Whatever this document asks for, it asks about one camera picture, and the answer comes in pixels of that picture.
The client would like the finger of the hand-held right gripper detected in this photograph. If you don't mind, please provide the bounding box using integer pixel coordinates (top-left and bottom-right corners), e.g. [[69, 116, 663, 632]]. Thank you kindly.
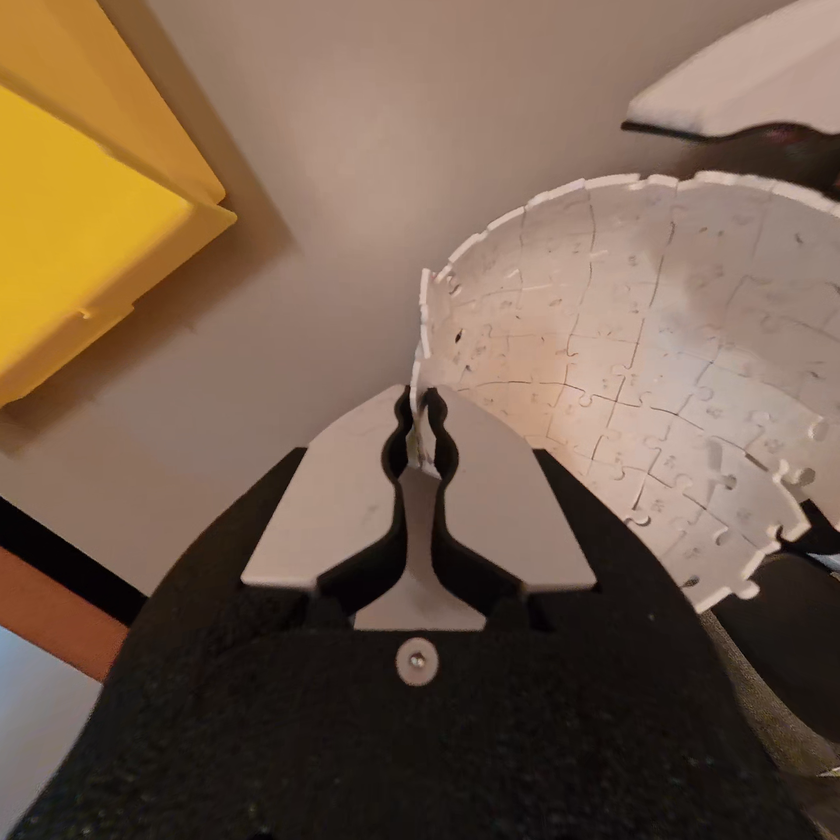
[[621, 0, 840, 194]]

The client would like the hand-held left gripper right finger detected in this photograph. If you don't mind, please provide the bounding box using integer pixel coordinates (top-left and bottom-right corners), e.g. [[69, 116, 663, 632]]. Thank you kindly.
[[423, 385, 598, 622]]

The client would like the yellow plastic bin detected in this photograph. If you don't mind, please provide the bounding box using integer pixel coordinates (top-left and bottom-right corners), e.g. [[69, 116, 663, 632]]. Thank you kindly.
[[0, 0, 238, 409]]

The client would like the white puzzle ball shell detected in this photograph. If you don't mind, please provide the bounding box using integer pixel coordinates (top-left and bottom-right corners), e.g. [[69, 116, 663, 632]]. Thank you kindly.
[[410, 172, 840, 613]]

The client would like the light blue sheet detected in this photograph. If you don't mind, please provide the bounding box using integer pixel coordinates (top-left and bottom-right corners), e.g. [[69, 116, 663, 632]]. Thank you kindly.
[[0, 623, 102, 821]]

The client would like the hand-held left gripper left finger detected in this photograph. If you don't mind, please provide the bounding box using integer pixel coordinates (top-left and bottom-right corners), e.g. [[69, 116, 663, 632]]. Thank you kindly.
[[240, 383, 416, 619]]

